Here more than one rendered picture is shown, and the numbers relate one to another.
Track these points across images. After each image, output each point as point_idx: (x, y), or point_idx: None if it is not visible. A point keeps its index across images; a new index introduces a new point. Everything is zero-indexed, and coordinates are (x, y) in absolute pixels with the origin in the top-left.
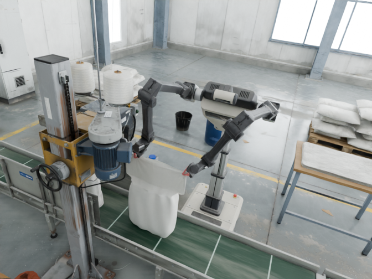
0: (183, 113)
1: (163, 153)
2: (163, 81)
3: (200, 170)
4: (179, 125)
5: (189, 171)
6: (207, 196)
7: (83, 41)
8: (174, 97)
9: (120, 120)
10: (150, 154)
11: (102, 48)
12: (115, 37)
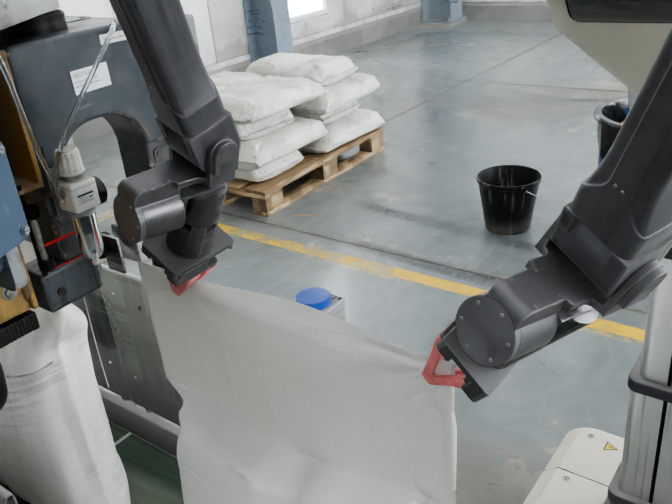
0: (508, 172)
1: (432, 313)
2: (447, 98)
3: (532, 340)
4: (493, 214)
5: (456, 356)
6: (618, 500)
7: (217, 18)
8: (482, 138)
9: (67, 76)
10: (386, 317)
11: (269, 33)
12: (309, 2)
